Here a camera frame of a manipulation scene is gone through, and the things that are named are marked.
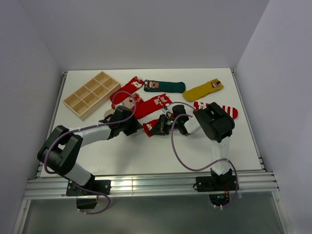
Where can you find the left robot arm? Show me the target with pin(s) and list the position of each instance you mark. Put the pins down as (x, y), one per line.
(61, 149)

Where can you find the dark green sock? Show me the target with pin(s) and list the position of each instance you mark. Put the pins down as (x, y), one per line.
(164, 86)

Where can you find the red sock centre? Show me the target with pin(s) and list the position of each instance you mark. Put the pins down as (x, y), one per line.
(147, 107)

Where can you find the aluminium front rail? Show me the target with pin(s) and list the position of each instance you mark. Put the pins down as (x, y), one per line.
(148, 185)

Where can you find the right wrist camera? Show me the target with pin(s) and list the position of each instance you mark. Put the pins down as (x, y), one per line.
(167, 110)

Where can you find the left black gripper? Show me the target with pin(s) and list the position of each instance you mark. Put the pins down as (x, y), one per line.
(135, 125)

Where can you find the red sock with santa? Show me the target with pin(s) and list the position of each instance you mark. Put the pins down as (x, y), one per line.
(148, 126)

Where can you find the red white striped sock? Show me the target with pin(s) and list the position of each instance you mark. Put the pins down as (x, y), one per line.
(231, 111)

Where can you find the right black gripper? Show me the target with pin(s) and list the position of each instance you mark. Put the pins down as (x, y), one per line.
(157, 129)

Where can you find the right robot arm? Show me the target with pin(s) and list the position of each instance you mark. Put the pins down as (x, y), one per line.
(217, 125)

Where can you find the wooden compartment tray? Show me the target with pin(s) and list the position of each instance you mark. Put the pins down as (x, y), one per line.
(93, 94)

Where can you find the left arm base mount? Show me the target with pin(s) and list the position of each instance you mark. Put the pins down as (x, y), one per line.
(88, 195)

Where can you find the yellow sock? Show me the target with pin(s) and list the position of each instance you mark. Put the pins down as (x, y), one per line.
(203, 90)

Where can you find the beige sock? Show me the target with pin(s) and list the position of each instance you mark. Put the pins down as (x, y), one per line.
(128, 102)

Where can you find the red sock upper left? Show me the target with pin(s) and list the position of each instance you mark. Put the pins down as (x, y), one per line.
(131, 87)

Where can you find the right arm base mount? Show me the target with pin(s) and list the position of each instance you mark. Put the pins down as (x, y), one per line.
(221, 192)

